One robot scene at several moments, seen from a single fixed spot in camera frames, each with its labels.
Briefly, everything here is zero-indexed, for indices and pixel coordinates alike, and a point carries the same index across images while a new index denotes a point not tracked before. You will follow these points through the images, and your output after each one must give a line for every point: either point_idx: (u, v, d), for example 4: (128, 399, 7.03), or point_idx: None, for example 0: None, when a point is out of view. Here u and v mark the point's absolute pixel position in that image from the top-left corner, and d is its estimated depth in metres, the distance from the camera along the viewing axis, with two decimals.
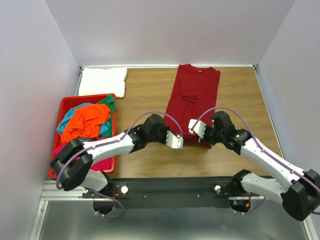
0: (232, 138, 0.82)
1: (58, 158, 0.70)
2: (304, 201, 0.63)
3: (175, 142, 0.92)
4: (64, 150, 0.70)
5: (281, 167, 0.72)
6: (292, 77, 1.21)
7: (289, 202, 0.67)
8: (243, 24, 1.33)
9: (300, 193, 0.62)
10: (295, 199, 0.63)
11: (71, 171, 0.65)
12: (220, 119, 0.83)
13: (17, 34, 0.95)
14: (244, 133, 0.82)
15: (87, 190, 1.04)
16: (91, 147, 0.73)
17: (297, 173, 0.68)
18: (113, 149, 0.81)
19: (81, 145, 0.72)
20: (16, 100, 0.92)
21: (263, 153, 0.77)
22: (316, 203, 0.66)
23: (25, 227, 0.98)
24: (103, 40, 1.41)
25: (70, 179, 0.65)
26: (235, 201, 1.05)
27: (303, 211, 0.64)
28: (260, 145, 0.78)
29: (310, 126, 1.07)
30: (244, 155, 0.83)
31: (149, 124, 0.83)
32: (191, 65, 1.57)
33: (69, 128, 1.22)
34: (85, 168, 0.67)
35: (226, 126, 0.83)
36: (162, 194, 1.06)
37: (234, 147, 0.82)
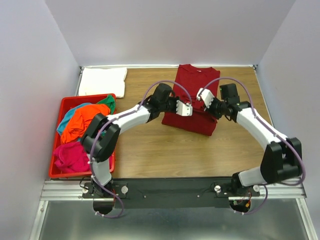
0: (232, 105, 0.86)
1: (87, 134, 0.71)
2: (278, 162, 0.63)
3: (185, 110, 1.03)
4: (92, 125, 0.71)
5: (267, 132, 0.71)
6: (292, 77, 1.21)
7: (267, 163, 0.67)
8: (242, 24, 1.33)
9: (275, 151, 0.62)
10: (270, 157, 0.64)
11: (103, 143, 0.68)
12: (227, 89, 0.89)
13: (18, 34, 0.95)
14: (245, 102, 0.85)
15: (87, 190, 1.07)
16: (115, 118, 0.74)
17: (280, 137, 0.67)
18: (133, 120, 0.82)
19: (106, 118, 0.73)
20: (16, 101, 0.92)
21: (254, 119, 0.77)
22: (292, 173, 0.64)
23: (25, 227, 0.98)
24: (103, 40, 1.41)
25: (104, 150, 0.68)
26: (235, 201, 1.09)
27: (275, 172, 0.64)
28: (253, 111, 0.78)
29: (310, 126, 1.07)
30: (240, 122, 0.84)
31: (159, 93, 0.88)
32: (191, 65, 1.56)
33: (69, 128, 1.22)
34: (114, 136, 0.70)
35: (230, 96, 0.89)
36: (162, 194, 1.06)
37: (232, 113, 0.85)
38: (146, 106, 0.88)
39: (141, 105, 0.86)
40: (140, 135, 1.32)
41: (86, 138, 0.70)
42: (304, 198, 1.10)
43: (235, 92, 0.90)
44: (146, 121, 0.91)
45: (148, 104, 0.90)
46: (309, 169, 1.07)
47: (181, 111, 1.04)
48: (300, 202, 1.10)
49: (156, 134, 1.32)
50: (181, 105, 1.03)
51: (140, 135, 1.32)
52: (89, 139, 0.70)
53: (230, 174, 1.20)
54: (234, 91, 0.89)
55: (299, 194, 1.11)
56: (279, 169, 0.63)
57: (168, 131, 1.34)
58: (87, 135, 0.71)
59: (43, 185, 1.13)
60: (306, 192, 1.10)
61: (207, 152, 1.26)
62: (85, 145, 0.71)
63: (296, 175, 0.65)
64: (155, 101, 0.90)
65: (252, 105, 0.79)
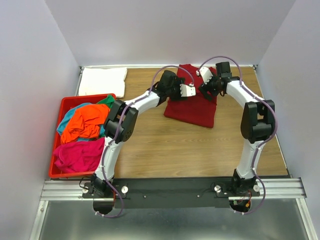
0: (223, 79, 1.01)
1: (109, 118, 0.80)
2: (254, 117, 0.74)
3: (189, 90, 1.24)
4: (113, 110, 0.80)
5: (248, 96, 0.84)
6: (292, 77, 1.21)
7: (244, 122, 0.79)
8: (243, 24, 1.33)
9: (251, 108, 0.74)
10: (247, 114, 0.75)
11: (125, 125, 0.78)
12: (221, 65, 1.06)
13: (17, 33, 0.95)
14: (235, 76, 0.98)
15: (87, 190, 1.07)
16: (132, 102, 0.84)
17: (257, 98, 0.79)
18: (146, 104, 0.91)
19: (124, 103, 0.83)
20: (16, 100, 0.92)
21: (239, 88, 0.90)
22: (265, 131, 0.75)
23: (26, 228, 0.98)
24: (104, 40, 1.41)
25: (126, 131, 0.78)
26: (235, 201, 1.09)
27: (250, 127, 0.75)
28: (240, 81, 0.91)
29: (310, 126, 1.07)
30: (230, 93, 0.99)
31: (165, 78, 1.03)
32: (191, 65, 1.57)
33: (69, 128, 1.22)
34: (134, 118, 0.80)
35: (223, 71, 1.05)
36: (162, 194, 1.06)
37: (222, 86, 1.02)
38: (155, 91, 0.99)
39: (151, 91, 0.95)
40: (139, 135, 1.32)
41: (109, 122, 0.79)
42: (304, 198, 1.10)
43: (228, 68, 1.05)
44: (155, 106, 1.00)
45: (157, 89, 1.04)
46: (309, 169, 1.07)
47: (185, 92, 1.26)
48: (299, 202, 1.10)
49: (156, 134, 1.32)
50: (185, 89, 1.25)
51: (140, 135, 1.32)
52: (112, 123, 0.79)
53: (230, 174, 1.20)
54: (227, 67, 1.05)
55: (299, 194, 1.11)
56: (254, 126, 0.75)
57: (168, 131, 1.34)
58: (109, 119, 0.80)
59: (43, 185, 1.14)
60: (306, 192, 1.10)
61: (208, 152, 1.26)
62: (108, 128, 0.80)
63: (269, 132, 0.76)
64: (162, 86, 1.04)
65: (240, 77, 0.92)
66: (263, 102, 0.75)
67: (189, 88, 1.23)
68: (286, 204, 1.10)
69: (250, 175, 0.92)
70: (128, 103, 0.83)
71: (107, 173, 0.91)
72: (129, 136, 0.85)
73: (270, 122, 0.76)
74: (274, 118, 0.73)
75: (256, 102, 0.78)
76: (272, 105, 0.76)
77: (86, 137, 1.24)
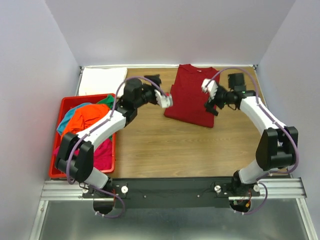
0: (238, 93, 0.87)
1: (59, 157, 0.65)
2: (273, 147, 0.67)
3: (164, 101, 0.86)
4: (62, 147, 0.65)
5: (266, 119, 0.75)
6: (292, 76, 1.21)
7: (260, 148, 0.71)
8: (243, 23, 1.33)
9: (271, 137, 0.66)
10: (264, 142, 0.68)
11: (78, 165, 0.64)
12: (234, 76, 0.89)
13: (17, 33, 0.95)
14: (251, 91, 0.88)
15: (87, 190, 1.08)
16: (86, 134, 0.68)
17: (277, 124, 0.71)
18: (108, 129, 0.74)
19: (77, 136, 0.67)
20: (16, 100, 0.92)
21: (256, 107, 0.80)
22: (283, 162, 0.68)
23: (26, 228, 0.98)
24: (103, 40, 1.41)
25: (81, 172, 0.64)
26: (235, 201, 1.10)
27: (268, 157, 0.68)
28: (257, 98, 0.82)
29: (310, 126, 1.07)
30: (243, 110, 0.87)
31: (128, 94, 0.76)
32: (191, 65, 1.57)
33: (69, 128, 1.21)
34: (89, 156, 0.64)
35: (237, 84, 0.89)
36: (162, 194, 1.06)
37: (236, 101, 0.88)
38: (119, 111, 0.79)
39: (114, 110, 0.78)
40: (139, 135, 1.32)
41: (60, 162, 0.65)
42: (305, 198, 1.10)
43: (243, 80, 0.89)
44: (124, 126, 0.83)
45: (122, 108, 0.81)
46: (310, 169, 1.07)
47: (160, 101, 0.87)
48: (300, 202, 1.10)
49: (156, 134, 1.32)
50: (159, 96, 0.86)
51: (140, 135, 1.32)
52: (63, 161, 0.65)
53: (231, 174, 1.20)
54: (241, 79, 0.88)
55: (299, 194, 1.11)
56: (273, 155, 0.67)
57: (168, 131, 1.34)
58: (59, 158, 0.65)
59: (43, 185, 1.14)
60: (306, 192, 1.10)
61: (208, 152, 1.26)
62: (61, 168, 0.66)
63: (287, 163, 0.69)
64: (129, 102, 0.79)
65: (257, 94, 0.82)
66: (284, 130, 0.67)
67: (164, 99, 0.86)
68: (286, 204, 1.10)
69: (252, 182, 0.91)
70: (80, 137, 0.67)
71: (96, 184, 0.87)
72: (91, 172, 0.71)
73: (291, 153, 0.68)
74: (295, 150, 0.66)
75: (275, 129, 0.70)
76: (295, 134, 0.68)
77: None
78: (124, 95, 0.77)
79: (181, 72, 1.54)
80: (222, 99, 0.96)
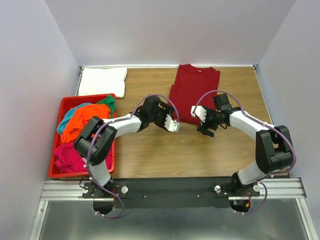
0: (225, 112, 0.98)
1: (81, 136, 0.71)
2: (269, 147, 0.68)
3: (172, 126, 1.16)
4: (87, 128, 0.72)
5: (256, 124, 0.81)
6: (292, 77, 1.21)
7: (259, 152, 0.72)
8: (243, 24, 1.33)
9: (264, 137, 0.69)
10: (260, 143, 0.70)
11: (99, 145, 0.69)
12: (219, 98, 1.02)
13: (17, 33, 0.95)
14: (235, 107, 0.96)
15: (87, 190, 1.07)
16: (111, 121, 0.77)
17: (268, 125, 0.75)
18: (126, 126, 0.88)
19: (101, 121, 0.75)
20: (16, 100, 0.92)
21: (244, 117, 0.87)
22: (284, 161, 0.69)
23: (25, 228, 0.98)
24: (103, 40, 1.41)
25: (100, 152, 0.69)
26: (235, 201, 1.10)
27: (268, 159, 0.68)
28: (243, 110, 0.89)
29: (310, 126, 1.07)
30: (233, 124, 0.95)
31: (149, 103, 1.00)
32: (191, 65, 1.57)
33: (69, 128, 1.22)
34: (111, 138, 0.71)
35: (222, 104, 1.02)
36: (162, 194, 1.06)
37: (225, 118, 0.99)
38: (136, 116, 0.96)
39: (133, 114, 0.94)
40: (139, 135, 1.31)
41: (80, 140, 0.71)
42: (304, 198, 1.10)
43: (227, 100, 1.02)
44: (135, 130, 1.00)
45: (138, 114, 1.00)
46: (310, 169, 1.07)
47: (168, 125, 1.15)
48: (299, 202, 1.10)
49: (156, 134, 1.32)
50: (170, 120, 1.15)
51: (140, 135, 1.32)
52: (84, 141, 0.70)
53: (230, 174, 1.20)
54: (226, 99, 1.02)
55: (299, 194, 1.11)
56: (272, 156, 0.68)
57: (168, 131, 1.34)
58: (81, 136, 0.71)
59: (43, 185, 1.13)
60: (306, 192, 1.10)
61: (208, 152, 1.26)
62: (79, 148, 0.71)
63: (288, 162, 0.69)
64: (144, 112, 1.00)
65: (241, 107, 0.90)
66: (275, 129, 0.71)
67: (173, 123, 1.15)
68: (286, 204, 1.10)
69: (252, 183, 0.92)
70: (105, 122, 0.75)
71: (99, 180, 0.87)
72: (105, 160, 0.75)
73: (288, 151, 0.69)
74: (290, 147, 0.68)
75: (267, 130, 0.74)
76: (286, 131, 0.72)
77: None
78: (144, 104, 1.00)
79: (181, 72, 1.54)
80: (211, 121, 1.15)
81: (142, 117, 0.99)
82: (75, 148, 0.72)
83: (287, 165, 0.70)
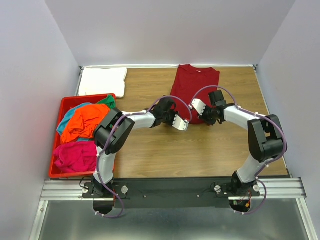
0: (219, 108, 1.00)
1: (101, 125, 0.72)
2: (260, 134, 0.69)
3: (182, 125, 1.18)
4: (107, 118, 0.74)
5: (248, 115, 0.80)
6: (292, 77, 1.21)
7: (252, 142, 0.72)
8: (243, 24, 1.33)
9: (255, 125, 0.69)
10: (252, 132, 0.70)
11: (118, 134, 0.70)
12: (214, 95, 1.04)
13: (17, 33, 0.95)
14: (230, 103, 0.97)
15: (87, 190, 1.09)
16: (129, 114, 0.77)
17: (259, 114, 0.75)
18: (141, 120, 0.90)
19: (120, 113, 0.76)
20: (16, 101, 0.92)
21: (237, 111, 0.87)
22: (276, 148, 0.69)
23: (25, 228, 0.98)
24: (104, 40, 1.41)
25: (118, 142, 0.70)
26: (235, 201, 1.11)
27: (260, 146, 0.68)
28: (236, 105, 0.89)
29: (310, 126, 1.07)
30: (229, 119, 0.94)
31: (164, 103, 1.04)
32: (191, 66, 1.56)
33: (69, 128, 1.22)
34: (129, 130, 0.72)
35: (217, 100, 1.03)
36: (162, 194, 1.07)
37: (219, 115, 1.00)
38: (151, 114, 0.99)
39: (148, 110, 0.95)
40: (140, 135, 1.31)
41: (99, 129, 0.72)
42: (305, 198, 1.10)
43: (221, 96, 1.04)
44: (150, 126, 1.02)
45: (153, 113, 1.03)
46: (310, 170, 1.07)
47: (179, 123, 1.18)
48: (300, 202, 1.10)
49: (156, 134, 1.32)
50: (179, 119, 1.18)
51: (140, 135, 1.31)
52: (102, 131, 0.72)
53: (230, 174, 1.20)
54: (220, 96, 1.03)
55: (299, 194, 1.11)
56: (264, 143, 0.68)
57: (168, 131, 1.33)
58: (101, 125, 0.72)
59: (43, 185, 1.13)
60: (306, 192, 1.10)
61: (208, 152, 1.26)
62: (98, 136, 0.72)
63: (281, 149, 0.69)
64: (159, 110, 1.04)
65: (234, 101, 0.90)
66: (266, 118, 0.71)
67: (183, 123, 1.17)
68: (286, 204, 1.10)
69: (251, 182, 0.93)
70: (124, 114, 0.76)
71: (101, 177, 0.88)
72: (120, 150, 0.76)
73: (280, 138, 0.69)
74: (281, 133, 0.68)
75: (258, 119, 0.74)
76: (276, 120, 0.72)
77: (86, 137, 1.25)
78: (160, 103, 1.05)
79: (180, 71, 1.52)
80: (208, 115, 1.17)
81: (156, 115, 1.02)
82: (93, 136, 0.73)
83: (280, 153, 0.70)
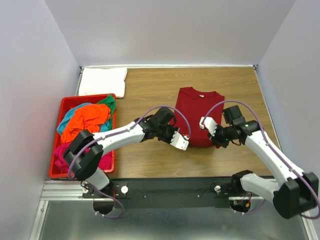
0: (239, 127, 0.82)
1: (70, 149, 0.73)
2: (294, 200, 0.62)
3: (180, 142, 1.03)
4: (76, 142, 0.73)
5: (280, 164, 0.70)
6: (292, 77, 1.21)
7: (280, 199, 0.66)
8: (243, 24, 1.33)
9: (292, 191, 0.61)
10: (285, 195, 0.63)
11: (82, 163, 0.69)
12: (230, 111, 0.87)
13: (16, 33, 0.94)
14: (253, 122, 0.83)
15: (87, 190, 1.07)
16: (101, 137, 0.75)
17: (295, 172, 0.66)
18: (122, 139, 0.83)
19: (91, 136, 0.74)
20: (16, 101, 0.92)
21: (266, 147, 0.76)
22: (305, 208, 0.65)
23: (26, 227, 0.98)
24: (104, 40, 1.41)
25: (82, 171, 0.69)
26: (235, 201, 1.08)
27: (290, 210, 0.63)
28: (266, 137, 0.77)
29: (310, 126, 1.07)
30: (249, 145, 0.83)
31: (161, 114, 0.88)
32: (193, 89, 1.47)
33: (69, 128, 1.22)
34: (96, 158, 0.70)
35: (235, 118, 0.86)
36: (162, 194, 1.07)
37: (240, 135, 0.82)
38: (144, 125, 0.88)
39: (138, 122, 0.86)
40: None
41: (68, 153, 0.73)
42: None
43: (240, 113, 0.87)
44: (139, 141, 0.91)
45: (146, 122, 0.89)
46: (310, 170, 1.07)
47: (176, 141, 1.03)
48: None
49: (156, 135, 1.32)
50: (179, 136, 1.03)
51: None
52: (71, 155, 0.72)
53: (230, 174, 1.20)
54: (238, 113, 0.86)
55: None
56: (295, 207, 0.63)
57: None
58: (69, 150, 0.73)
59: (43, 185, 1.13)
60: None
61: (208, 152, 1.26)
62: (68, 160, 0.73)
63: (309, 207, 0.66)
64: (154, 122, 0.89)
65: (264, 131, 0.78)
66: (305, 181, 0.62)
67: (182, 140, 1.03)
68: None
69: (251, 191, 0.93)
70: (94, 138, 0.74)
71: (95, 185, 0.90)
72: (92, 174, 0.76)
73: (312, 199, 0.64)
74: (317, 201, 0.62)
75: (294, 178, 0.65)
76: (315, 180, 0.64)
77: None
78: (156, 114, 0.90)
79: (181, 97, 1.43)
80: (221, 135, 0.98)
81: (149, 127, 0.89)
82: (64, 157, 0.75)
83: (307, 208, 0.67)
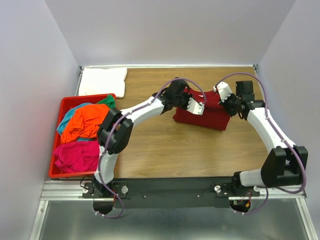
0: (244, 102, 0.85)
1: (102, 127, 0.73)
2: (279, 167, 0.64)
3: (197, 108, 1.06)
4: (106, 120, 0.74)
5: (275, 135, 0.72)
6: (292, 77, 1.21)
7: (267, 166, 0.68)
8: (243, 24, 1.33)
9: (278, 157, 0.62)
10: (272, 160, 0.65)
11: (118, 136, 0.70)
12: (243, 85, 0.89)
13: (17, 32, 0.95)
14: (260, 101, 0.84)
15: (87, 190, 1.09)
16: (128, 112, 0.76)
17: (286, 142, 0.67)
18: (146, 113, 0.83)
19: (119, 112, 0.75)
20: (16, 100, 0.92)
21: (264, 120, 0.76)
22: (291, 180, 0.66)
23: (25, 227, 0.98)
24: (104, 40, 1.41)
25: (119, 143, 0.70)
26: (235, 201, 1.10)
27: (274, 176, 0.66)
28: (266, 112, 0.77)
29: (310, 126, 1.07)
30: (250, 120, 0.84)
31: (176, 85, 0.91)
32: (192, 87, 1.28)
33: (69, 128, 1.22)
34: (129, 130, 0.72)
35: (244, 93, 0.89)
36: (162, 194, 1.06)
37: (243, 110, 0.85)
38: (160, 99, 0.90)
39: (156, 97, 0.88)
40: (139, 135, 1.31)
41: (102, 131, 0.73)
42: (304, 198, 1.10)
43: (250, 89, 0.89)
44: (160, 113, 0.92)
45: (163, 96, 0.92)
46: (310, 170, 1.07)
47: (192, 107, 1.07)
48: (300, 202, 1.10)
49: (156, 134, 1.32)
50: (194, 102, 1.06)
51: (139, 135, 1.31)
52: (105, 132, 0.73)
53: (231, 174, 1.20)
54: (249, 88, 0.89)
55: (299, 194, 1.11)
56: (279, 174, 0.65)
57: (168, 131, 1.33)
58: (103, 128, 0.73)
59: (43, 185, 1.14)
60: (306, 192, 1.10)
61: (208, 152, 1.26)
62: (101, 137, 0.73)
63: (295, 181, 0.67)
64: (170, 94, 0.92)
65: (266, 106, 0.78)
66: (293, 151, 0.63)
67: (198, 105, 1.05)
68: (286, 204, 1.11)
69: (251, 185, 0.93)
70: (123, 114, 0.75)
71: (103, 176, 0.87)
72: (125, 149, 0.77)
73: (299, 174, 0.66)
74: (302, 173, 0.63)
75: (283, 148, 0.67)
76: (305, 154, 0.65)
77: (87, 137, 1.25)
78: (170, 86, 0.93)
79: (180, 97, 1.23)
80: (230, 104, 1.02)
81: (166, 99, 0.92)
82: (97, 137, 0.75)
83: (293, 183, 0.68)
